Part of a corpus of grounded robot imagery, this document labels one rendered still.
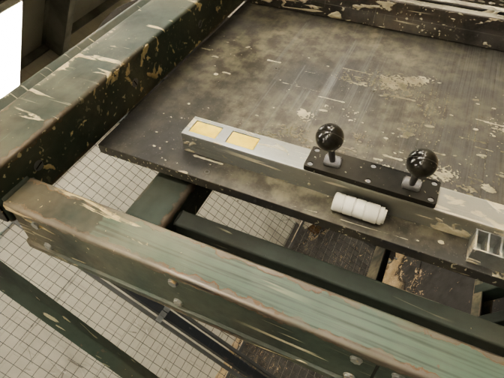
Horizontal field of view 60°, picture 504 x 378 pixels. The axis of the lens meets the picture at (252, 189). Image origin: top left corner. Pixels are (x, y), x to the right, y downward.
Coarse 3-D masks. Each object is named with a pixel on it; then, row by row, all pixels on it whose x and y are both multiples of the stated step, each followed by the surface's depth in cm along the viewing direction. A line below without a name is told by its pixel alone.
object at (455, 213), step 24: (192, 120) 77; (192, 144) 75; (216, 144) 73; (264, 144) 72; (288, 144) 72; (264, 168) 72; (288, 168) 69; (336, 192) 68; (360, 192) 66; (456, 192) 65; (408, 216) 66; (432, 216) 64; (456, 216) 62; (480, 216) 62
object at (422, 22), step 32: (256, 0) 115; (288, 0) 112; (320, 0) 108; (352, 0) 105; (384, 0) 102; (416, 0) 102; (448, 0) 101; (416, 32) 104; (448, 32) 101; (480, 32) 98
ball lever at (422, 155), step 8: (416, 152) 54; (424, 152) 53; (432, 152) 53; (408, 160) 54; (416, 160) 53; (424, 160) 53; (432, 160) 53; (408, 168) 54; (416, 168) 53; (424, 168) 53; (432, 168) 53; (408, 176) 64; (416, 176) 54; (424, 176) 54; (408, 184) 64; (416, 184) 63
